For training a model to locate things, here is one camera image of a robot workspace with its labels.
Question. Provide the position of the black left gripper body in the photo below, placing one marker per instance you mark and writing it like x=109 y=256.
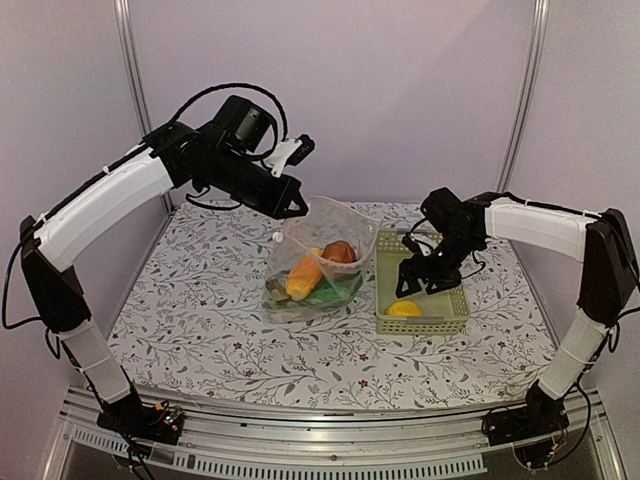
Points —
x=233 y=175

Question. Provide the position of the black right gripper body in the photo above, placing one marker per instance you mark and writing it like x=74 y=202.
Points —
x=453 y=253

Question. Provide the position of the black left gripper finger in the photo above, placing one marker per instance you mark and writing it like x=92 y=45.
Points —
x=292 y=211
x=297 y=201

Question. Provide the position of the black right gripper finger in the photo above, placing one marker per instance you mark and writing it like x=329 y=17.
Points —
x=435 y=286
x=407 y=285

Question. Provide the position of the yellow toy lemon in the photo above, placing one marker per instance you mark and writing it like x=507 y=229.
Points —
x=404 y=308

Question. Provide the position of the clear pink zip top bag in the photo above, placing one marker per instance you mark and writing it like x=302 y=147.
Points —
x=318 y=262

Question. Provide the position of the orange yellow toy mango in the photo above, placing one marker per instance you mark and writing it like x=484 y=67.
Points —
x=304 y=277

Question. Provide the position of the brown toy potato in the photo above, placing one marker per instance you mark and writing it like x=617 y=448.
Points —
x=340 y=252

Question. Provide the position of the green yellow toy avocado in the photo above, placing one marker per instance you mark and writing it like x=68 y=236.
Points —
x=276 y=292

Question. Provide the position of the green white toy bok choy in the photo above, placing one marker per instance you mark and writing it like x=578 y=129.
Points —
x=330 y=294

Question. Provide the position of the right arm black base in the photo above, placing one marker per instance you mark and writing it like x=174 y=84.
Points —
x=540 y=425

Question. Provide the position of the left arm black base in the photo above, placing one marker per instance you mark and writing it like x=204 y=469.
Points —
x=131 y=418

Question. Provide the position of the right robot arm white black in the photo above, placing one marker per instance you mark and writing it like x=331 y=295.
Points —
x=596 y=246

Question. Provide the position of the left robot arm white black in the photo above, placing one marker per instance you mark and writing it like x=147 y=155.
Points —
x=242 y=151

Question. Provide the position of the beige perforated plastic basket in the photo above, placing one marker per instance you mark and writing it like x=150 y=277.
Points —
x=443 y=313

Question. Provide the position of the floral patterned table mat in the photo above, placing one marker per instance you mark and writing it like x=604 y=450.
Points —
x=193 y=323

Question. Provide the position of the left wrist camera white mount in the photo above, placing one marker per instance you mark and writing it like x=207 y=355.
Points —
x=290 y=152

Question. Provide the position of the left aluminium frame post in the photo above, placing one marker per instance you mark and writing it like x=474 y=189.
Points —
x=126 y=36

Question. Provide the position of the aluminium frame post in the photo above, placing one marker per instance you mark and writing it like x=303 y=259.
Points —
x=527 y=91
x=126 y=36

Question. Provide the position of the front aluminium rail frame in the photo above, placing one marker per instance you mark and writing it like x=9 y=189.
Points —
x=225 y=439

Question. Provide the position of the right aluminium frame post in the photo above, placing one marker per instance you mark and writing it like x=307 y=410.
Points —
x=527 y=91

